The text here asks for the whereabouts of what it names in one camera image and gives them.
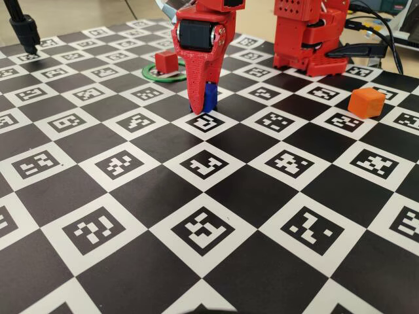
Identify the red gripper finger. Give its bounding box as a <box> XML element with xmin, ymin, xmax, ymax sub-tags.
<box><xmin>172</xmin><ymin>20</ymin><xmax>228</xmax><ymax>114</ymax></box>
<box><xmin>208</xmin><ymin>61</ymin><xmax>224</xmax><ymax>86</ymax></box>

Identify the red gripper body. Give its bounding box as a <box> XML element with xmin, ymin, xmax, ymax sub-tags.
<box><xmin>176</xmin><ymin>0</ymin><xmax>246</xmax><ymax>52</ymax></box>

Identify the blue cube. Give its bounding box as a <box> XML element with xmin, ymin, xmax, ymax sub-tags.
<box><xmin>203</xmin><ymin>82</ymin><xmax>219</xmax><ymax>113</ymax></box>

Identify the red cube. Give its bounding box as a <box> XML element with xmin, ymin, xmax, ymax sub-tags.
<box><xmin>155</xmin><ymin>50</ymin><xmax>179</xmax><ymax>75</ymax></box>

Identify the red perforated robot base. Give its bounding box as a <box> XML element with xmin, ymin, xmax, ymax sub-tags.
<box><xmin>273</xmin><ymin>48</ymin><xmax>348</xmax><ymax>78</ymax></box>

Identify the orange cube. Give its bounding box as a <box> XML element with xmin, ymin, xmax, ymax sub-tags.
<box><xmin>347</xmin><ymin>87</ymin><xmax>386</xmax><ymax>119</ymax></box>

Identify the black white ArUco checkerboard mat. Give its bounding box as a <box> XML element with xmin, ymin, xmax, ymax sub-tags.
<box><xmin>0</xmin><ymin>18</ymin><xmax>419</xmax><ymax>314</ymax></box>

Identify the black power plug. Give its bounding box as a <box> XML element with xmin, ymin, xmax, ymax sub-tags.
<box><xmin>327</xmin><ymin>41</ymin><xmax>390</xmax><ymax>60</ymax></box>

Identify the black usb plug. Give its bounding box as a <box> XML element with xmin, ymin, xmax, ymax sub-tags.
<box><xmin>346</xmin><ymin>19</ymin><xmax>376</xmax><ymax>33</ymax></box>

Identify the black tripod leg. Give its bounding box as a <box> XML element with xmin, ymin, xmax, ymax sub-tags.
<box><xmin>8</xmin><ymin>0</ymin><xmax>42</xmax><ymax>56</ymax></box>

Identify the green tool case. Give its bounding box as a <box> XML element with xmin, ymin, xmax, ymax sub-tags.
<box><xmin>376</xmin><ymin>0</ymin><xmax>407</xmax><ymax>14</ymax></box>

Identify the grey laptop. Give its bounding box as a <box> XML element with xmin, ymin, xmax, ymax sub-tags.
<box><xmin>391</xmin><ymin>0</ymin><xmax>419</xmax><ymax>50</ymax></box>

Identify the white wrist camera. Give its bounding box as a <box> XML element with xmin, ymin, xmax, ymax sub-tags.
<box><xmin>156</xmin><ymin>0</ymin><xmax>197</xmax><ymax>24</ymax></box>

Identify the green ring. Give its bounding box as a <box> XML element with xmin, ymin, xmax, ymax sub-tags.
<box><xmin>141</xmin><ymin>61</ymin><xmax>188</xmax><ymax>82</ymax></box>

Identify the thick black cable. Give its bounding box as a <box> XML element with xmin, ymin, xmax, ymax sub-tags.
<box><xmin>350</xmin><ymin>1</ymin><xmax>404</xmax><ymax>75</ymax></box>

